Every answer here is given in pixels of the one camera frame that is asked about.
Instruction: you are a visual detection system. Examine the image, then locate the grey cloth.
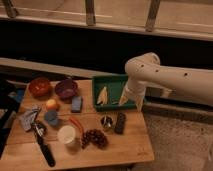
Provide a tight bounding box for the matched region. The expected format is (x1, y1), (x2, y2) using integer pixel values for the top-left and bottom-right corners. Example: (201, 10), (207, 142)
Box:
(18, 105), (41, 131)

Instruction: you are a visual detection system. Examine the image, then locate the dark red grape bunch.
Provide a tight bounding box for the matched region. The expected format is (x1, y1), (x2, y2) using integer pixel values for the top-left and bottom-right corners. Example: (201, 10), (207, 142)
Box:
(81, 129), (108, 149)

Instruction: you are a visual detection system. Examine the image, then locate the blue object under table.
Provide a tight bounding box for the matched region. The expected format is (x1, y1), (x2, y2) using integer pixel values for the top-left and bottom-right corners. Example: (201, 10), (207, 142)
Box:
(9, 88), (25, 103)

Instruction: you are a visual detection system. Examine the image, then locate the peach apple fruit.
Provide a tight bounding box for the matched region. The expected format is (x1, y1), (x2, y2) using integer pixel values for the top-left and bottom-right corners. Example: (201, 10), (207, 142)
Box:
(46, 99), (59, 110)

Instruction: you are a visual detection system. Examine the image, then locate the white cup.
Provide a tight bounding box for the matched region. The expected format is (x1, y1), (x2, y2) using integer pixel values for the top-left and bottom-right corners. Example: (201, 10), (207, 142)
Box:
(57, 125), (76, 146)

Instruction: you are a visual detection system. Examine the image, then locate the blue sponge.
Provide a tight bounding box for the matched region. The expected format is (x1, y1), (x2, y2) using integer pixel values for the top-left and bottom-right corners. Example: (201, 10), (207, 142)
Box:
(71, 96), (82, 113)

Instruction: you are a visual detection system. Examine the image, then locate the purple bowl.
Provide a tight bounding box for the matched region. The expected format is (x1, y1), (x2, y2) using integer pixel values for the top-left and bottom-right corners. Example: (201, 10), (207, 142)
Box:
(55, 79), (78, 99)

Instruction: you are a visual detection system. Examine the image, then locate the yellow banana piece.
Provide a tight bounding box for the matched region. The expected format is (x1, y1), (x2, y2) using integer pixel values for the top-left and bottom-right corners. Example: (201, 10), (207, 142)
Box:
(97, 86), (108, 105)

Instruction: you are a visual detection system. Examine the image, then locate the red bowl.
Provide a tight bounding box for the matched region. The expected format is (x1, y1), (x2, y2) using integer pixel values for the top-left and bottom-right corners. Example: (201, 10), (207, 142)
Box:
(28, 77), (51, 97)

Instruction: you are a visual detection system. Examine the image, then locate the red chili pepper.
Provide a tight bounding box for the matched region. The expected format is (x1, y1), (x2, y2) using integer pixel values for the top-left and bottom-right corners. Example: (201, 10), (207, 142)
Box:
(69, 116), (84, 136)

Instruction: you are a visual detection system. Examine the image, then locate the black rectangular block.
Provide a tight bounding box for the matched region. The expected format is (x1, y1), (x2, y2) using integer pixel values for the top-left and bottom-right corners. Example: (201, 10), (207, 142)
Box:
(114, 113), (126, 134)

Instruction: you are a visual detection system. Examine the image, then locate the black chair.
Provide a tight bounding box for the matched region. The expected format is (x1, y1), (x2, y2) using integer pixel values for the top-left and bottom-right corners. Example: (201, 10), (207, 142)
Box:
(0, 78), (20, 158)

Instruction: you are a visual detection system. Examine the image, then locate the black handled can opener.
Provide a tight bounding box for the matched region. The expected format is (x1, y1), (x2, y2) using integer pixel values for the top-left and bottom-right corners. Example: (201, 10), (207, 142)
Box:
(31, 121), (56, 167)

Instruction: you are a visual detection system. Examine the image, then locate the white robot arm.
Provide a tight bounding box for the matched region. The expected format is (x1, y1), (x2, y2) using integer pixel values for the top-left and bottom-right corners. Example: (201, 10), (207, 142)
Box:
(119, 52), (213, 110)

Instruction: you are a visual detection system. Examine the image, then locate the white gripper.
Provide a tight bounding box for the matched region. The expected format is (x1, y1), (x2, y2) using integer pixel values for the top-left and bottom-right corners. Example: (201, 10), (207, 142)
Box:
(118, 79), (147, 111)

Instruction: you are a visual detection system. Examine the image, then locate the green tray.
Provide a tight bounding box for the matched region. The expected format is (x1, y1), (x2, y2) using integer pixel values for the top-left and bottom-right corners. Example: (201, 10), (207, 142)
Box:
(92, 75), (136, 112)

